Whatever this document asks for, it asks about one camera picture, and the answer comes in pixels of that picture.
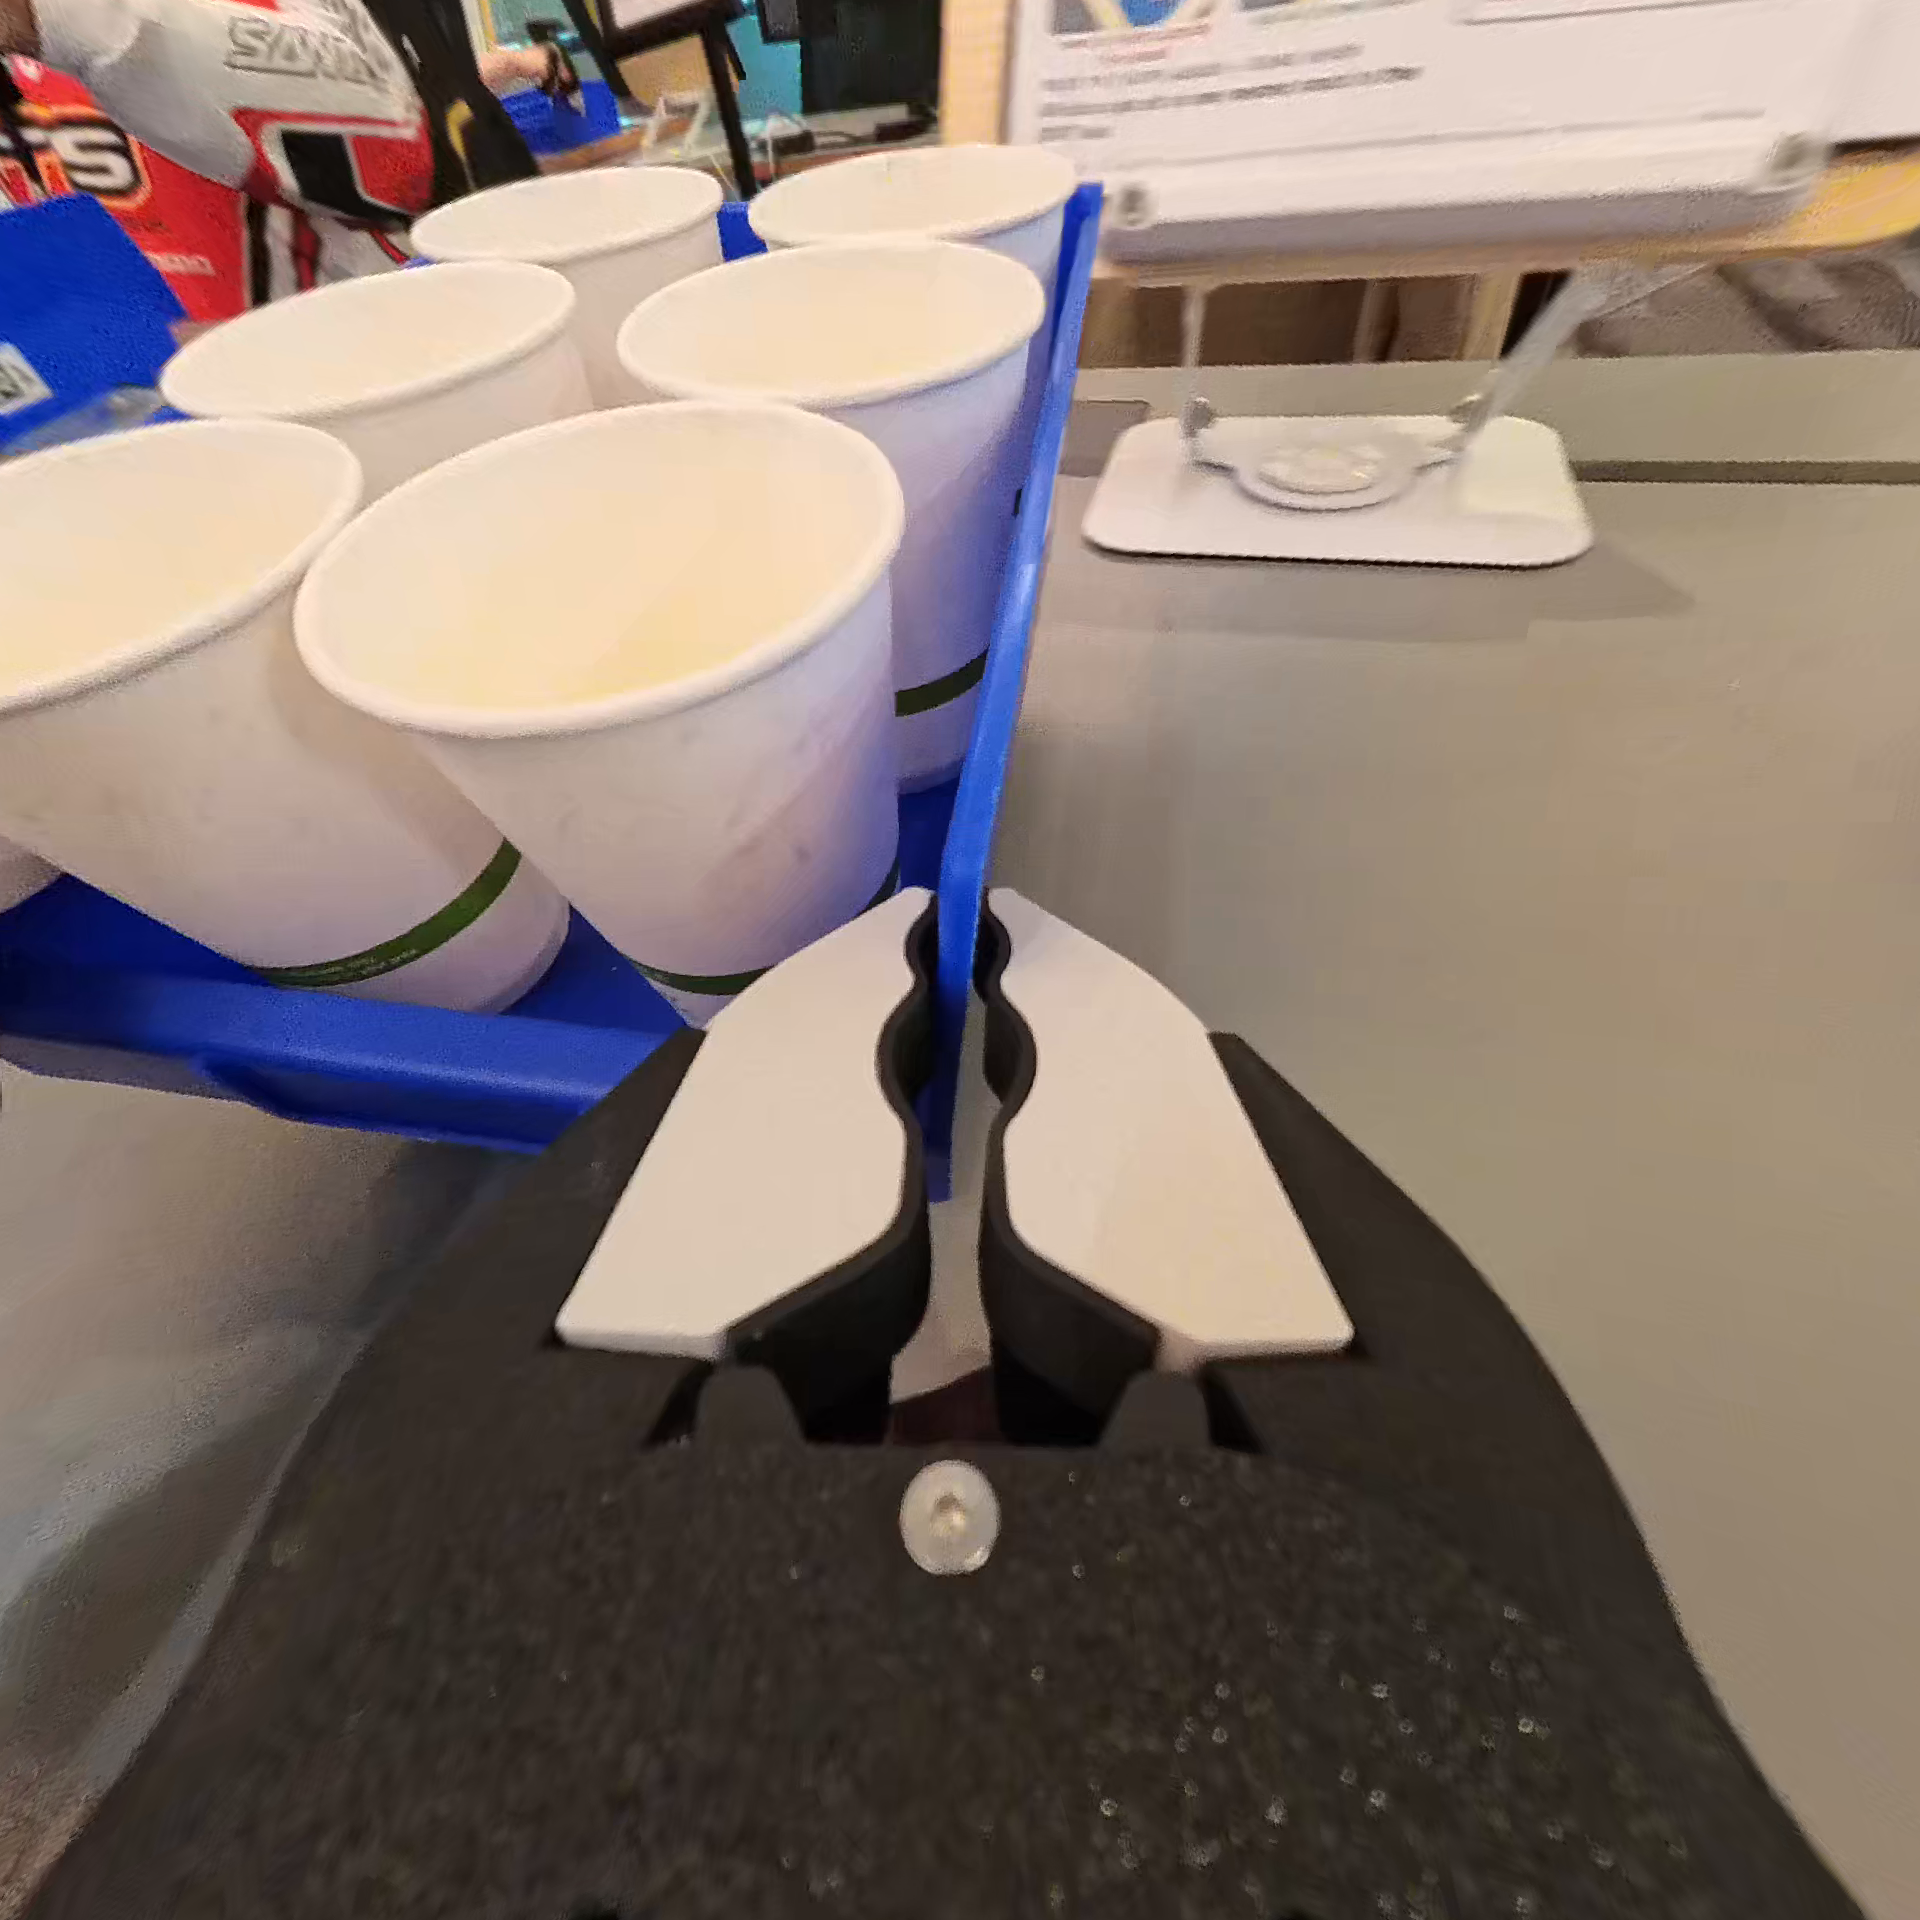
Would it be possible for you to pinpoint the tan cardboard box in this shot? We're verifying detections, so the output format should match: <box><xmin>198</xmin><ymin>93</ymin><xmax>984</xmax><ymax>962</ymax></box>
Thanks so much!
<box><xmin>1078</xmin><ymin>269</ymin><xmax>1519</xmax><ymax>370</ymax></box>

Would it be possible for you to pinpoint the set of white paper cups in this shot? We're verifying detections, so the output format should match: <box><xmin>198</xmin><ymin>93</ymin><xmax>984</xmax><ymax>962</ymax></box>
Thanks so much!
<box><xmin>0</xmin><ymin>142</ymin><xmax>1080</xmax><ymax>1029</ymax></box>

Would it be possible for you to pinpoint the blue plastic bin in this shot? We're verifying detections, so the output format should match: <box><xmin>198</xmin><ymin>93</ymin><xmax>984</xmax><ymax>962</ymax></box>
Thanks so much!
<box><xmin>0</xmin><ymin>180</ymin><xmax>1109</xmax><ymax>1203</ymax></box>
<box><xmin>497</xmin><ymin>79</ymin><xmax>625</xmax><ymax>162</ymax></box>
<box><xmin>0</xmin><ymin>193</ymin><xmax>191</xmax><ymax>452</ymax></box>

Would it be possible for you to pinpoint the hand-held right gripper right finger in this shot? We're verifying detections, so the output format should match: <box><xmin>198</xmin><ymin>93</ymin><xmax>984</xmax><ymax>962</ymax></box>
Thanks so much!
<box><xmin>976</xmin><ymin>885</ymin><xmax>1360</xmax><ymax>1450</ymax></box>

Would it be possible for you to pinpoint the instruction sheet on stand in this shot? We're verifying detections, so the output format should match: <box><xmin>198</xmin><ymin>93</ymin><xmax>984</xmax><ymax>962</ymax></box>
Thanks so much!
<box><xmin>1078</xmin><ymin>119</ymin><xmax>1835</xmax><ymax>570</ymax></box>

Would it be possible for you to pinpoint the printed instruction sheet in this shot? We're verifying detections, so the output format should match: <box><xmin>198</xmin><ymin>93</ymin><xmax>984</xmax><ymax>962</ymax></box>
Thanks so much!
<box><xmin>1001</xmin><ymin>0</ymin><xmax>1920</xmax><ymax>146</ymax></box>

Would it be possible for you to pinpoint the wooden document board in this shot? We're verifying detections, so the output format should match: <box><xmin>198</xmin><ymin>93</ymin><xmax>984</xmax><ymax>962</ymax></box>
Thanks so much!
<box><xmin>936</xmin><ymin>0</ymin><xmax>1920</xmax><ymax>281</ymax></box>

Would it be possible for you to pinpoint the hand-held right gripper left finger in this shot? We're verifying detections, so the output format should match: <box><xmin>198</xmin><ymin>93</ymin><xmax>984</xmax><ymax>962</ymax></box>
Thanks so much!
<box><xmin>550</xmin><ymin>887</ymin><xmax>940</xmax><ymax>1450</ymax></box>

